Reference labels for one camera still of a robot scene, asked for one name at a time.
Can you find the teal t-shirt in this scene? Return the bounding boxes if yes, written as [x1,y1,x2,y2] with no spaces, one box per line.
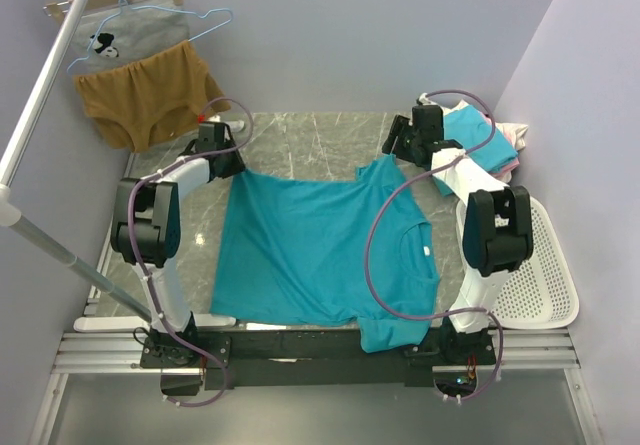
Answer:
[210,155,440,353]

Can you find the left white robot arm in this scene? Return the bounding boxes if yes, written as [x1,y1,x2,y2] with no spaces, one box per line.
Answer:
[110,121,246,367]

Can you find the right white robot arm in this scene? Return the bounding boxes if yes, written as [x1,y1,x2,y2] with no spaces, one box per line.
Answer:
[381,105,534,364]

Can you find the white rack foot rear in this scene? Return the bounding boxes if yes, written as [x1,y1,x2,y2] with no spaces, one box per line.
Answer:
[206,115,245,133]

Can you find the folded light blue t-shirt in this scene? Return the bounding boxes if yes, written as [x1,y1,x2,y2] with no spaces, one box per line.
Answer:
[430,104,519,197]

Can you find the brown hanging shorts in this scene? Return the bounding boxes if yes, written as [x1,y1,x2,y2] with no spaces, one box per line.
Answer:
[73,40,231,153]

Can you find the grey panda garment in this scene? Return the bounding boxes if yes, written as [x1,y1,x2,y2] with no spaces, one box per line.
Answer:
[70,0,190,73]

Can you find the white plastic laundry basket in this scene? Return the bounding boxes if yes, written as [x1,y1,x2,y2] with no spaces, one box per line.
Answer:
[455,195,580,331]

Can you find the white clothes rack pole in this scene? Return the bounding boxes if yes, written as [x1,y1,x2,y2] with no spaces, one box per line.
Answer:
[1,0,151,322]

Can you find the black base beam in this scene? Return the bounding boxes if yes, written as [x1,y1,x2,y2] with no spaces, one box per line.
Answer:
[133,327,500,397]

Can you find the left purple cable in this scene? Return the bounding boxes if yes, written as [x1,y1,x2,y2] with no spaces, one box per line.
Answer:
[127,97,254,410]

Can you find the purple cable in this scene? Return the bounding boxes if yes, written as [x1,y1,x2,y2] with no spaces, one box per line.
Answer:
[127,97,254,410]
[365,89,504,402]

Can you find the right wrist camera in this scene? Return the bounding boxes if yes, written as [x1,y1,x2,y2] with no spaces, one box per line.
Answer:
[416,92,440,107]

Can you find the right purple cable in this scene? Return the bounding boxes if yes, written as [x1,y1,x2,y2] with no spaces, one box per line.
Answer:
[365,89,504,402]

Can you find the blue wire hanger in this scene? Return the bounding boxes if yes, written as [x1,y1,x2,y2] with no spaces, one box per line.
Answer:
[66,0,234,75]

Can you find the aluminium rail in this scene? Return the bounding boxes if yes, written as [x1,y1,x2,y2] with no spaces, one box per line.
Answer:
[52,329,580,374]

